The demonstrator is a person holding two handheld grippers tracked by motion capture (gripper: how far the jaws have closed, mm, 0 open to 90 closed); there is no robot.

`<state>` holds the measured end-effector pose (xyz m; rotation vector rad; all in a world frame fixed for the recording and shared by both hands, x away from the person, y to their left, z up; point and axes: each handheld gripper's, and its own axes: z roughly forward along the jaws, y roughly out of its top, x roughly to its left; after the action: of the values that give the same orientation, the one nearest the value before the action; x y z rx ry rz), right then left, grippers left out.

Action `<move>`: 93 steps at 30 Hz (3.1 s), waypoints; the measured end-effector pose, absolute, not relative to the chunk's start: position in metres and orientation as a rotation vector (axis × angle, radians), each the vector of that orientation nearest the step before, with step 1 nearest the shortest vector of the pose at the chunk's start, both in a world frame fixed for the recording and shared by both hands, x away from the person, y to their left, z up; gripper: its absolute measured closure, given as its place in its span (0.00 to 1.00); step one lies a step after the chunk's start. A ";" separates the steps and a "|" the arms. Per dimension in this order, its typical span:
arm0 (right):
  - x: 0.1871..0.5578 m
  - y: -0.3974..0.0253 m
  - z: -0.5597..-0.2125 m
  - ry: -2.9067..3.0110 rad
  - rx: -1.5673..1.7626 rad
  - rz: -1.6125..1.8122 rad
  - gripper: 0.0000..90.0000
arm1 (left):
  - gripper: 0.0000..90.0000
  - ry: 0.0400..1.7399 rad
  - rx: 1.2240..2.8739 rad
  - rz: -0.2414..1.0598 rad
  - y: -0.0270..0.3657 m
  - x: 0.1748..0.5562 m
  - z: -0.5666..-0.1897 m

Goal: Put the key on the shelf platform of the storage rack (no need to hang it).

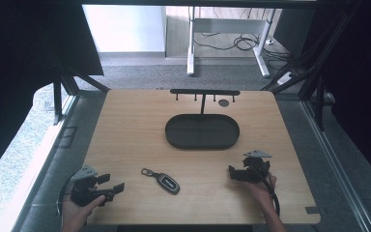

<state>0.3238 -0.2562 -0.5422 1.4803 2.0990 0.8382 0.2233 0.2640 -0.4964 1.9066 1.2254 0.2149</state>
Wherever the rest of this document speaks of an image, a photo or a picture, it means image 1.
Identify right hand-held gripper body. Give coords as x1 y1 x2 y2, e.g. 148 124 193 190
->
238 149 273 185

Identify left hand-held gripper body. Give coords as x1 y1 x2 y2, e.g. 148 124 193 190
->
70 164 116 208

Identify black key rack with tray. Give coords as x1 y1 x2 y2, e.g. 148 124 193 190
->
164 88 242 151

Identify black car key fob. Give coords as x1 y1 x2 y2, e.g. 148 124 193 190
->
140 167 182 196

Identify person's left hand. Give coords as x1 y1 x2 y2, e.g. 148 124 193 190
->
60 194 106 228

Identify person's right hand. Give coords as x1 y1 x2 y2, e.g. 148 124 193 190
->
242 172 278 211

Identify grey floor outlet cover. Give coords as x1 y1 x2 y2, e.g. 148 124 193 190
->
58 126 78 149

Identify black metal stand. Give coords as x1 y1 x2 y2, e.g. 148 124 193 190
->
51 62 111 126
260 0 365 131

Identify white power strip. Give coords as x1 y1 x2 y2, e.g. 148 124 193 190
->
276 71 297 87

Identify black curtain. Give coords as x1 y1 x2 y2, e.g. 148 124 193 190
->
302 0 371 191
0 0 104 186

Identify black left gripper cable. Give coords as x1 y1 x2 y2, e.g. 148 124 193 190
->
56 175 74 217

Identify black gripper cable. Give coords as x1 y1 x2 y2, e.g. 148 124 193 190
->
250 163 282 218
56 175 74 217

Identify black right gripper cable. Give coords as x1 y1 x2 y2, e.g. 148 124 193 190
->
250 163 282 218

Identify aluminium frame rail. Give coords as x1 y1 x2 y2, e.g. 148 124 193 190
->
300 99 371 232

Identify black floor cables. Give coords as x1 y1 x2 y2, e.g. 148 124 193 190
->
194 31 292 71

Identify white desk frame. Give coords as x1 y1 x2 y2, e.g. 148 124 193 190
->
186 6 277 78

